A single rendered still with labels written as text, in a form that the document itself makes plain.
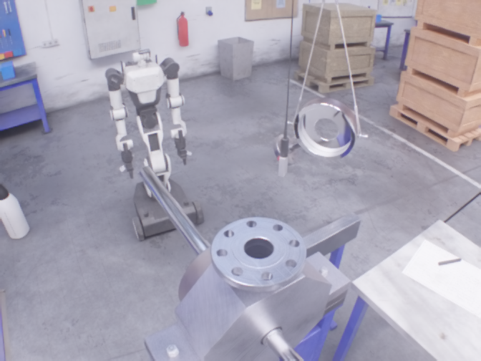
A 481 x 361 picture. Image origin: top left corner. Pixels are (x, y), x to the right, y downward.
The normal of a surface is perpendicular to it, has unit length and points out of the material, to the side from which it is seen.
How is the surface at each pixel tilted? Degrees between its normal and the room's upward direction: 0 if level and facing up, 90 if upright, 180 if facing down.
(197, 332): 45
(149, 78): 90
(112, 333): 0
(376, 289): 0
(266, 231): 0
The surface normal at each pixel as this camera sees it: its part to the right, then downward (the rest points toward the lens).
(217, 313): -0.60, -0.36
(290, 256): 0.00, -0.82
